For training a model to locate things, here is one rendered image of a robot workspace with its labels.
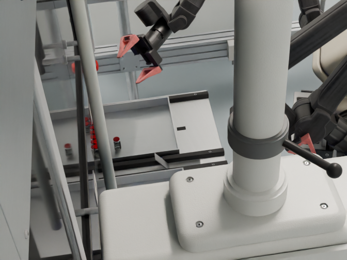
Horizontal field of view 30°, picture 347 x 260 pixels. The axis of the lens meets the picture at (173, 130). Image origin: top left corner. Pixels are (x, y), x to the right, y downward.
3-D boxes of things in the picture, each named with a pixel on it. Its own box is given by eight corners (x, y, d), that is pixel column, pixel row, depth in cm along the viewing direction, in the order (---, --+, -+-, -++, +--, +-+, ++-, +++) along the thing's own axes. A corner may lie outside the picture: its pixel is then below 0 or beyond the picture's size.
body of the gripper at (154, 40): (126, 39, 190) (140, 24, 193) (145, 66, 195) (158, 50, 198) (140, 37, 185) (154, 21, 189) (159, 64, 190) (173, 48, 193)
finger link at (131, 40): (106, 52, 185) (125, 32, 190) (120, 71, 188) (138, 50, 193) (121, 50, 180) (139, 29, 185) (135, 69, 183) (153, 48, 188)
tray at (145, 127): (73, 172, 204) (71, 164, 201) (71, 117, 222) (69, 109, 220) (179, 157, 206) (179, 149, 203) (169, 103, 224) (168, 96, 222)
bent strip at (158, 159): (156, 173, 201) (155, 159, 197) (155, 165, 203) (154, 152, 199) (201, 166, 202) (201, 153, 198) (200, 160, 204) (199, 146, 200)
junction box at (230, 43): (229, 61, 309) (229, 46, 303) (226, 55, 313) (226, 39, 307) (253, 58, 310) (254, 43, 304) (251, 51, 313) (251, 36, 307)
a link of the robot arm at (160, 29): (178, 29, 195) (167, 33, 199) (164, 11, 192) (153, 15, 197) (166, 44, 192) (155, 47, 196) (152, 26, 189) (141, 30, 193)
